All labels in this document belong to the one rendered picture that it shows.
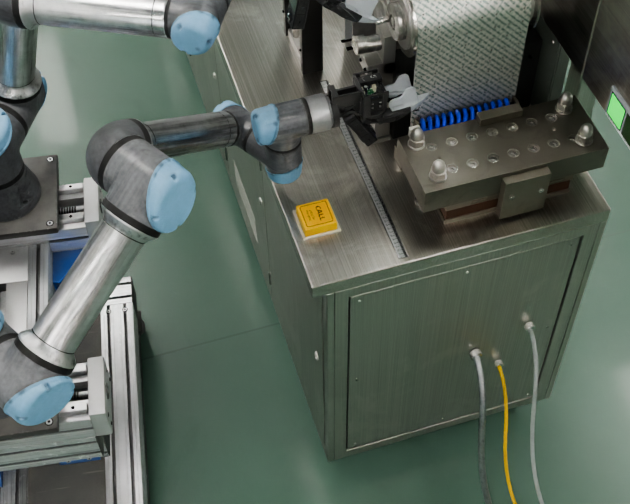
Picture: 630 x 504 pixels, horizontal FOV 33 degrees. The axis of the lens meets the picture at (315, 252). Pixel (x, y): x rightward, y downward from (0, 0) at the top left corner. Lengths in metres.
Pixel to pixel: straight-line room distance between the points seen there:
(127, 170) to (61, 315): 0.28
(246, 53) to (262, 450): 1.08
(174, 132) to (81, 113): 1.76
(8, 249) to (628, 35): 1.41
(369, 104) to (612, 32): 0.48
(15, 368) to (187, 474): 1.10
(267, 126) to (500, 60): 0.50
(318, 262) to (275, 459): 0.91
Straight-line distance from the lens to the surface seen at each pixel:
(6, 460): 2.32
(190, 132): 2.08
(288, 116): 2.09
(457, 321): 2.43
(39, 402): 1.92
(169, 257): 3.33
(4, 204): 2.40
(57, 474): 2.76
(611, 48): 2.09
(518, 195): 2.20
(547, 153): 2.21
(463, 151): 2.19
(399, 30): 2.09
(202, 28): 1.84
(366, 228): 2.21
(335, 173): 2.31
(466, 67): 2.19
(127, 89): 3.85
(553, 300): 2.53
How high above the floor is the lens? 2.63
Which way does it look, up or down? 53 degrees down
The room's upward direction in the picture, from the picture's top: 1 degrees counter-clockwise
